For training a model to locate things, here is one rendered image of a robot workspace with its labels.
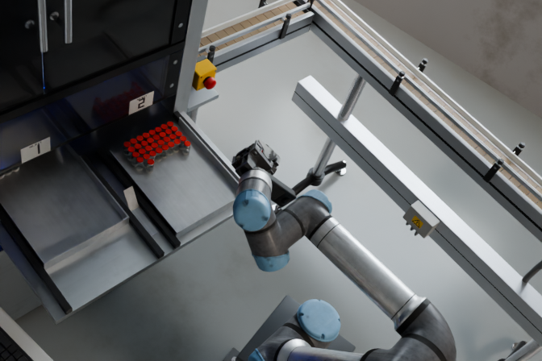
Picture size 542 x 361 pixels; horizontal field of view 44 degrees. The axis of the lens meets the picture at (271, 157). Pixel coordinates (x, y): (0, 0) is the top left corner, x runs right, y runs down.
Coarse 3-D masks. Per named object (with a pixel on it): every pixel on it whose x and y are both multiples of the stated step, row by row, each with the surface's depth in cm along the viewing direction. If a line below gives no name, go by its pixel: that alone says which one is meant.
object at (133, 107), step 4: (152, 92) 199; (144, 96) 198; (148, 96) 199; (152, 96) 201; (132, 100) 195; (136, 100) 196; (148, 100) 201; (152, 100) 202; (132, 104) 197; (136, 104) 198; (140, 104) 199; (144, 104) 201; (148, 104) 202; (132, 108) 198; (136, 108) 200; (140, 108) 201; (132, 112) 200
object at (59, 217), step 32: (32, 160) 195; (64, 160) 197; (0, 192) 186; (32, 192) 189; (64, 192) 191; (96, 192) 193; (32, 224) 183; (64, 224) 185; (96, 224) 187; (64, 256) 178
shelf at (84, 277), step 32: (128, 128) 210; (96, 160) 200; (224, 160) 211; (0, 224) 181; (128, 224) 190; (96, 256) 181; (128, 256) 183; (32, 288) 172; (64, 288) 174; (96, 288) 176
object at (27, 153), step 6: (48, 138) 181; (36, 144) 179; (42, 144) 181; (48, 144) 183; (24, 150) 178; (30, 150) 179; (36, 150) 181; (42, 150) 183; (48, 150) 185; (24, 156) 180; (30, 156) 181; (36, 156) 183
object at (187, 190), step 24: (192, 144) 212; (120, 168) 199; (144, 168) 202; (168, 168) 204; (192, 168) 206; (216, 168) 208; (144, 192) 193; (168, 192) 199; (192, 192) 201; (216, 192) 203; (168, 216) 194; (192, 216) 196
